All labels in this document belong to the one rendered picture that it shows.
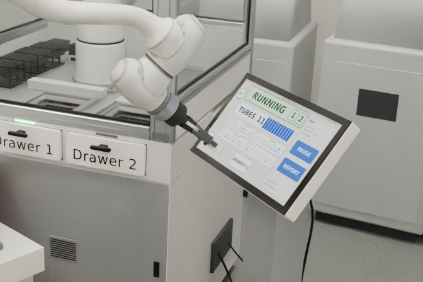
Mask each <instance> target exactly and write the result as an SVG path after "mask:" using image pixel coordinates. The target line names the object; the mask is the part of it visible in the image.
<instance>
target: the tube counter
mask: <svg viewBox="0 0 423 282"><path fill-rule="evenodd" d="M254 125H255V126H257V127H259V128H261V129H263V130H265V131H266V132H268V133H270V134H271V135H274V136H275V137H277V138H279V139H281V140H282V141H284V142H286V143H288V144H290V142H291V141H292V140H293V138H294V137H295V135H296V134H297V133H298V131H296V130H294V129H292V128H290V127H289V126H287V125H285V124H283V123H281V122H279V121H278V120H275V119H274V118H271V117H270V116H268V115H266V114H264V113H261V114H260V115H259V117H258V118H257V120H256V121H255V122H254Z"/></svg>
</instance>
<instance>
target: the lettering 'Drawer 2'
mask: <svg viewBox="0 0 423 282"><path fill-rule="evenodd" d="M75 150H77V149H74V159H80V158H81V157H82V154H81V151H80V150H77V151H79V152H80V158H75ZM90 155H93V154H90ZM93 156H94V157H90V159H89V160H90V161H91V159H94V161H91V162H96V156H95V155H93ZM98 158H99V156H98ZM107 159H108V158H106V161H107ZM112 159H114V158H111V159H110V164H111V162H114V161H111V160H112ZM102 160H103V161H104V157H103V156H102V158H101V161H100V158H99V163H100V164H101V163H102ZM114 160H115V163H116V159H114ZM130 160H133V161H134V164H133V165H132V166H130V167H129V169H134V168H131V167H133V166H134V165H135V163H136V162H135V160H134V159H130ZM106 161H104V164H106ZM111 165H112V164H111ZM112 166H116V165H112ZM134 170H136V169H134Z"/></svg>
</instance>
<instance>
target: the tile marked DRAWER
mask: <svg viewBox="0 0 423 282"><path fill-rule="evenodd" d="M253 163H254V161H252V160H250V159H249V158H247V157H246V156H244V155H243V154H241V153H240V152H238V151H236V153H235V154H234V155H233V157H232V158H231V159H230V160H229V162H228V165H230V166H231V167H233V168H234V169H236V170H237V171H239V172H240V173H242V174H243V175H245V174H246V172H247V171H248V170H249V168H250V167H251V166H252V164H253Z"/></svg>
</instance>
